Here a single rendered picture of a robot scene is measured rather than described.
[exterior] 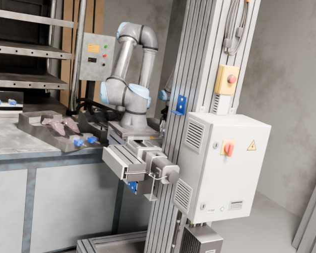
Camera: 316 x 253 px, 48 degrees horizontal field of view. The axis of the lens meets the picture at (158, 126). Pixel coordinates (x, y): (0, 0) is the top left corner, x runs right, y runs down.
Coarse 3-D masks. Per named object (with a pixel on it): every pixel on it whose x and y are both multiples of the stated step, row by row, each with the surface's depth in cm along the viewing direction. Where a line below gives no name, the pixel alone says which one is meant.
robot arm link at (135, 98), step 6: (132, 84) 194; (126, 90) 190; (132, 90) 188; (138, 90) 188; (144, 90) 190; (126, 96) 189; (132, 96) 189; (138, 96) 189; (144, 96) 190; (126, 102) 190; (132, 102) 190; (138, 102) 189; (144, 102) 191; (126, 108) 193; (132, 108) 190; (138, 108) 190; (144, 108) 193
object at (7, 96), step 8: (0, 88) 276; (8, 88) 280; (16, 88) 285; (0, 96) 268; (8, 96) 272; (16, 96) 275; (8, 104) 273; (16, 104) 277; (0, 112) 272; (8, 112) 275; (16, 112) 279
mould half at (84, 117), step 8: (80, 112) 260; (88, 112) 259; (96, 112) 263; (112, 112) 271; (80, 120) 260; (88, 120) 252; (104, 120) 260; (88, 128) 249; (96, 128) 239; (104, 128) 241; (96, 136) 239; (104, 136) 236
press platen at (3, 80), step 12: (0, 72) 298; (12, 72) 307; (24, 72) 318; (36, 72) 329; (0, 84) 267; (12, 84) 272; (24, 84) 277; (36, 84) 282; (48, 84) 288; (60, 84) 293
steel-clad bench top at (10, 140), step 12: (0, 120) 250; (12, 120) 255; (156, 120) 326; (0, 132) 227; (12, 132) 231; (24, 132) 234; (0, 144) 207; (12, 144) 210; (24, 144) 213; (36, 144) 216; (48, 144) 220
